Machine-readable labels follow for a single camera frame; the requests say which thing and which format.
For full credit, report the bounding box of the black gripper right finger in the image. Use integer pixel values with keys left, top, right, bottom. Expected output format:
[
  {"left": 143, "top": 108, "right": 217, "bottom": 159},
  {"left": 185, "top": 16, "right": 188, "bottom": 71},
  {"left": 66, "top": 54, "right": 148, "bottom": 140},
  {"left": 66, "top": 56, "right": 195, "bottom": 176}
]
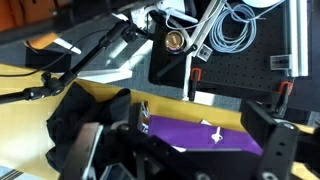
[{"left": 241, "top": 100, "right": 320, "bottom": 180}]

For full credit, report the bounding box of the long black bar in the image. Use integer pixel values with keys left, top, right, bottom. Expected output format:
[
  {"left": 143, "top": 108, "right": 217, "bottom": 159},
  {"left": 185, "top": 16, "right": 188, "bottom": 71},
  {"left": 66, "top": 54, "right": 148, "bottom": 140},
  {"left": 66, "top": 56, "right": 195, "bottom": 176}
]
[{"left": 0, "top": 0, "right": 164, "bottom": 47}]

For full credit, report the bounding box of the round brass coloured lens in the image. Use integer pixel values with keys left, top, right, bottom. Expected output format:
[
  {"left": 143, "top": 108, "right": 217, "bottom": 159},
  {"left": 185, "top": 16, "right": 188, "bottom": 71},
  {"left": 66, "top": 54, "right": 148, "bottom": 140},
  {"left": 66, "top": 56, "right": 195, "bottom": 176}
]
[{"left": 164, "top": 29, "right": 186, "bottom": 55}]

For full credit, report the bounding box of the thin black cable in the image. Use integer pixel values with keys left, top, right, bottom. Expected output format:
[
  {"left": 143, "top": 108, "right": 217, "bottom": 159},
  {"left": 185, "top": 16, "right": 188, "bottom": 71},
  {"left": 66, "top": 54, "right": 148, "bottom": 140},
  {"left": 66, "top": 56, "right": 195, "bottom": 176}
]
[{"left": 0, "top": 29, "right": 112, "bottom": 78}]

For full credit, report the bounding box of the black perforated breadboard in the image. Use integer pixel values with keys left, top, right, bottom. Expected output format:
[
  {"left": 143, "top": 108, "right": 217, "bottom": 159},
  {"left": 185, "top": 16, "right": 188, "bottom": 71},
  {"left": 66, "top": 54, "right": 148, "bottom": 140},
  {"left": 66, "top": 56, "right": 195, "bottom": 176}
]
[{"left": 147, "top": 0, "right": 292, "bottom": 102}]

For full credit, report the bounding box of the slim white metal rail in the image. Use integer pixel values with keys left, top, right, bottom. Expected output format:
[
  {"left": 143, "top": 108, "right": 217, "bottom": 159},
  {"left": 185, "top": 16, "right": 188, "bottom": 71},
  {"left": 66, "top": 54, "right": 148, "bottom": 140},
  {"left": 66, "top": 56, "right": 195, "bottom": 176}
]
[{"left": 182, "top": 0, "right": 228, "bottom": 101}]

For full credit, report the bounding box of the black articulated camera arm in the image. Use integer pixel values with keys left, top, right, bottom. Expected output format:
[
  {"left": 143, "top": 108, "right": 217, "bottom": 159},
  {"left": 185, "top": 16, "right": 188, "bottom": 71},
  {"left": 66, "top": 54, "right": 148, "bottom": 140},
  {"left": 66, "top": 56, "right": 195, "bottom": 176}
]
[{"left": 0, "top": 20, "right": 156, "bottom": 105}]

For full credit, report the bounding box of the white angled frame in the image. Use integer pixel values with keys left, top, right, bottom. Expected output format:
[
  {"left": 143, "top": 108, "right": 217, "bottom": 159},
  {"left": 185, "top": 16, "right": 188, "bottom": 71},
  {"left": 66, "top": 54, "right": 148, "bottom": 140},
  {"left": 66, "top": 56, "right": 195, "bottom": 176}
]
[{"left": 75, "top": 39, "right": 155, "bottom": 85}]

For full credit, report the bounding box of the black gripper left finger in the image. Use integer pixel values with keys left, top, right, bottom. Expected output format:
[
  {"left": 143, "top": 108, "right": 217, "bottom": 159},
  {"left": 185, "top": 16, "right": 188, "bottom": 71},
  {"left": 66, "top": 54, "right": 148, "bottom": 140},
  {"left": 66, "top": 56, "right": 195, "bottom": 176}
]
[{"left": 59, "top": 101, "right": 209, "bottom": 180}]

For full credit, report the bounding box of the white folder fastener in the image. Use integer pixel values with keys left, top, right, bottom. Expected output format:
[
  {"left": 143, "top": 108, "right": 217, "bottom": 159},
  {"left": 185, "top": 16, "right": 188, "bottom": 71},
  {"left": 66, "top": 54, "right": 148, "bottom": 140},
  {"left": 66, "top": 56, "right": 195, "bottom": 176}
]
[{"left": 210, "top": 126, "right": 224, "bottom": 145}]

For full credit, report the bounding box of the small clear plastic bracket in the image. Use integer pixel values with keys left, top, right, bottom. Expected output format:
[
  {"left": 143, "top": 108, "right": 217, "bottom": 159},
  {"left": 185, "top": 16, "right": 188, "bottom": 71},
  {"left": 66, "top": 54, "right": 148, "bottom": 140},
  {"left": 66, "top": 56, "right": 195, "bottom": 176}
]
[
  {"left": 199, "top": 44, "right": 214, "bottom": 61},
  {"left": 269, "top": 54, "right": 291, "bottom": 71}
]

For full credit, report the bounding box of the black cloth garment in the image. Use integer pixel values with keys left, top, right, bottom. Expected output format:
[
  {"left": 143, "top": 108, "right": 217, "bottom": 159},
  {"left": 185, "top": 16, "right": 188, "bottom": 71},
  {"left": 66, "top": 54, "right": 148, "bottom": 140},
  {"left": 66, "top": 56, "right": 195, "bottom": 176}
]
[{"left": 45, "top": 81, "right": 133, "bottom": 173}]

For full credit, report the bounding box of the coiled light blue cable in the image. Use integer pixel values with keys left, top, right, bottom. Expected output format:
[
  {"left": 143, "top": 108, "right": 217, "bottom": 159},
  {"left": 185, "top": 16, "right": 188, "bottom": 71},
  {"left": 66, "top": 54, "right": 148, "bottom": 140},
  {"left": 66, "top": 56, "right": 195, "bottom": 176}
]
[{"left": 208, "top": 2, "right": 258, "bottom": 55}]

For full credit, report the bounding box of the orange handled black clamp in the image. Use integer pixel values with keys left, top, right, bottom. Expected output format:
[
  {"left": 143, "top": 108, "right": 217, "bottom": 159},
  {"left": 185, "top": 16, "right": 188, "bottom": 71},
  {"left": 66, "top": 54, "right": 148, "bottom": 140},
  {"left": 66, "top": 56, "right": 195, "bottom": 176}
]
[
  {"left": 274, "top": 81, "right": 295, "bottom": 118},
  {"left": 187, "top": 67, "right": 203, "bottom": 102}
]

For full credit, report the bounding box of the orange seat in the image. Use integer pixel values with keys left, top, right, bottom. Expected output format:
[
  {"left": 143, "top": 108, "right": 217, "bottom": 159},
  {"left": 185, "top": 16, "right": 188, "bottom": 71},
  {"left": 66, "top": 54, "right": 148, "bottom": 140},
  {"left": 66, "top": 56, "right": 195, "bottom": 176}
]
[{"left": 0, "top": 0, "right": 73, "bottom": 51}]

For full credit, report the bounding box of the white plastic device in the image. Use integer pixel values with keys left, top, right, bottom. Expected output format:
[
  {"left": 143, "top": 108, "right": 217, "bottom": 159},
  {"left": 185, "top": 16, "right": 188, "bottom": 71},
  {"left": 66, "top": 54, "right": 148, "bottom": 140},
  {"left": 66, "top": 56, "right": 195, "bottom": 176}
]
[{"left": 130, "top": 0, "right": 200, "bottom": 32}]

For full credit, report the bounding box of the wide aluminium extrusion rail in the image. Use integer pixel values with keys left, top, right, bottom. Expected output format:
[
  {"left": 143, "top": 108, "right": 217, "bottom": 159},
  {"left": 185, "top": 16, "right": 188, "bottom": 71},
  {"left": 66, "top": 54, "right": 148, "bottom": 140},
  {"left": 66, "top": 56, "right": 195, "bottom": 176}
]
[{"left": 287, "top": 0, "right": 310, "bottom": 78}]

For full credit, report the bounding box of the purple folder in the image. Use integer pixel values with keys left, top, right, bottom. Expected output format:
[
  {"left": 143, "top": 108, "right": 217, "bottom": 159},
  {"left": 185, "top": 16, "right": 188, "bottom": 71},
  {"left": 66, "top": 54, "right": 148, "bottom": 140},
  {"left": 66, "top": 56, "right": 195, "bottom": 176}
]
[{"left": 148, "top": 114, "right": 265, "bottom": 157}]

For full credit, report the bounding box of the white round object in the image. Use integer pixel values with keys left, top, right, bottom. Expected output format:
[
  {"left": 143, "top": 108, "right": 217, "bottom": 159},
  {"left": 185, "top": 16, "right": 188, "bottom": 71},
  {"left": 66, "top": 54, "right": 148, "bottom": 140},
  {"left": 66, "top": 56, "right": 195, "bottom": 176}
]
[{"left": 241, "top": 0, "right": 285, "bottom": 9}]

